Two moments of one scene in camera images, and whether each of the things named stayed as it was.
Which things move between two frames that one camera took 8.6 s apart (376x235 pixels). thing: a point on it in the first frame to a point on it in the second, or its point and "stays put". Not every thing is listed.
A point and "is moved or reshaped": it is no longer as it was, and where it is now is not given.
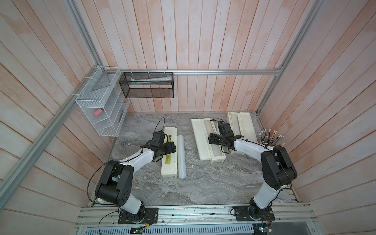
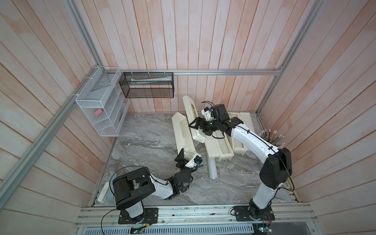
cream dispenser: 169,162 to 184,137
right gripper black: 213,137 to 199,121
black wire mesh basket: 147,84 stays put
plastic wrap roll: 182,164 is moved or reshaped
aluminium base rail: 287,215 stays put
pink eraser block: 98,112 stays put
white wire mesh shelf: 102,99 stays put
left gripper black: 170,149 to 180,158
